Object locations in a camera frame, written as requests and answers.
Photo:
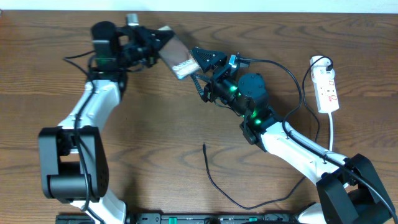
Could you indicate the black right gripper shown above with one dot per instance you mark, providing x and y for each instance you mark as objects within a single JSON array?
[{"x": 219, "y": 59}]

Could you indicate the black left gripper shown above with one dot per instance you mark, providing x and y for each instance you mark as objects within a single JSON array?
[{"x": 148, "y": 38}]

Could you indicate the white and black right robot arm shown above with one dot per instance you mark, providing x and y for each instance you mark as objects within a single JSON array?
[{"x": 349, "y": 188}]

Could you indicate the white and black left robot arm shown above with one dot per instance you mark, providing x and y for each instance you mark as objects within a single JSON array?
[{"x": 73, "y": 165}]

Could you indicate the white power strip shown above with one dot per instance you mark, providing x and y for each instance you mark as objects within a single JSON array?
[{"x": 323, "y": 78}]

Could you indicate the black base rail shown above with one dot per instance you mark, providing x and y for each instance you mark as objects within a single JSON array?
[{"x": 156, "y": 218}]

